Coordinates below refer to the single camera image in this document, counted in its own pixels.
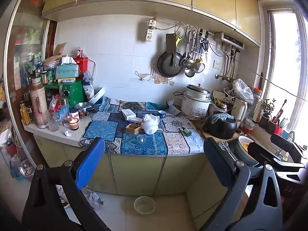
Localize clear glass bottle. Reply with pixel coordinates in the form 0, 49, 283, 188
59, 98, 70, 127

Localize green kitchen appliance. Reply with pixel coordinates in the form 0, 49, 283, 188
44, 80, 85, 108

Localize small round floor bin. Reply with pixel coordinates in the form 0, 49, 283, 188
134, 196, 156, 215

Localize steel cleaver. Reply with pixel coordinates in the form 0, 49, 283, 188
166, 33, 177, 54

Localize window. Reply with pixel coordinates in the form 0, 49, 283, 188
263, 7, 308, 136

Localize clear plastic wrap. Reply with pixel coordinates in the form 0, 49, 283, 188
81, 187, 104, 208

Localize small wire strainer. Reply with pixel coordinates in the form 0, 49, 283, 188
194, 60, 206, 74

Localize beige thermos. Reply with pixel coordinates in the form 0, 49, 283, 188
28, 77, 49, 129

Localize green and yellow bowl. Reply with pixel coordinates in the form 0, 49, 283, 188
234, 135, 260, 167

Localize kitchenware wall sticker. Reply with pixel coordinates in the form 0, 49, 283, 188
134, 64, 175, 86

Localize teal tissue pack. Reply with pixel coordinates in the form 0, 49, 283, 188
54, 64, 80, 80

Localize white round tray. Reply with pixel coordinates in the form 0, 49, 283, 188
86, 86, 106, 105

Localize white plastic bag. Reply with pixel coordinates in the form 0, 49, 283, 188
232, 78, 254, 105

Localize metal hanging rail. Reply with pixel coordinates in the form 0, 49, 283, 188
151, 17, 214, 35

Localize small cardboard box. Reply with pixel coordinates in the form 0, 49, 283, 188
125, 123, 142, 135

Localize clear drinking glass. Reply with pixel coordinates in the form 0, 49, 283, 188
48, 109, 60, 132

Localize black kitchen scissors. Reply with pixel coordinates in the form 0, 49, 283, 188
203, 36, 210, 62

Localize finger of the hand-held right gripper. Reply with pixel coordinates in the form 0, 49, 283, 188
270, 133, 302, 157
247, 142, 305, 172

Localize plastic bags on floor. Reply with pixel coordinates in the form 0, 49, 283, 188
9, 153, 36, 182

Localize small potted plant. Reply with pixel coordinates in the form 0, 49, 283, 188
258, 98, 277, 129

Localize steel skimmer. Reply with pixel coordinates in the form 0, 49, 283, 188
182, 31, 195, 70

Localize blue patchwork tablecloth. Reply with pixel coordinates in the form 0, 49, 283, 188
79, 96, 205, 156

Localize white rice cooker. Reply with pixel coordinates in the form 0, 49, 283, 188
174, 84, 213, 121

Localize glass candle jar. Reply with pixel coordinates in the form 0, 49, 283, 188
68, 117, 80, 131

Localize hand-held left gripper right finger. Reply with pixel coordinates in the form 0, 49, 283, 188
203, 137, 283, 231

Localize yellow lower cabinets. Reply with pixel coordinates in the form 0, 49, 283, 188
33, 134, 233, 224

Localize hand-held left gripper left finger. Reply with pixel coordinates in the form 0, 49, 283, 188
23, 138, 111, 231

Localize blue lace doily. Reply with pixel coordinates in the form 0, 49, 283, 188
211, 112, 234, 122

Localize black wok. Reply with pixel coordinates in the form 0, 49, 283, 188
157, 51, 183, 78

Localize yellow bottle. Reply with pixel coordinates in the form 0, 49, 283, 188
19, 102, 32, 126

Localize white bottle with blue label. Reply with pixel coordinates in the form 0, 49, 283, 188
82, 80, 95, 99

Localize brown cardboard piece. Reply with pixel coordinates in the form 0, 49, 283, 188
53, 43, 67, 57

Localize black cooking pot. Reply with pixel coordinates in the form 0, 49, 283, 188
202, 112, 238, 140

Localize red tin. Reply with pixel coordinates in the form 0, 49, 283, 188
73, 47, 88, 74

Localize white power strip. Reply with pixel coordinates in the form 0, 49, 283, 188
145, 19, 157, 42

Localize white kettle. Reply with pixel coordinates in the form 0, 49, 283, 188
232, 97, 248, 128

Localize glass door display cabinet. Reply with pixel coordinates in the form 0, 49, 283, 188
4, 3, 51, 128

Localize stack of small bowls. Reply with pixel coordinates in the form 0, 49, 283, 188
243, 119, 256, 134

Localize white canister with orange lid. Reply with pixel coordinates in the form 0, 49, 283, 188
252, 88, 263, 123

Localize white cardboard box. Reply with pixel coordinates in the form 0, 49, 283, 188
120, 109, 145, 123

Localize white wall water heater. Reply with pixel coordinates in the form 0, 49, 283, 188
213, 31, 245, 49

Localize white tissue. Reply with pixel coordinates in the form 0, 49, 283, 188
141, 114, 161, 135

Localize wall tap with pipes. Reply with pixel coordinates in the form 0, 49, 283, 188
215, 49, 241, 82

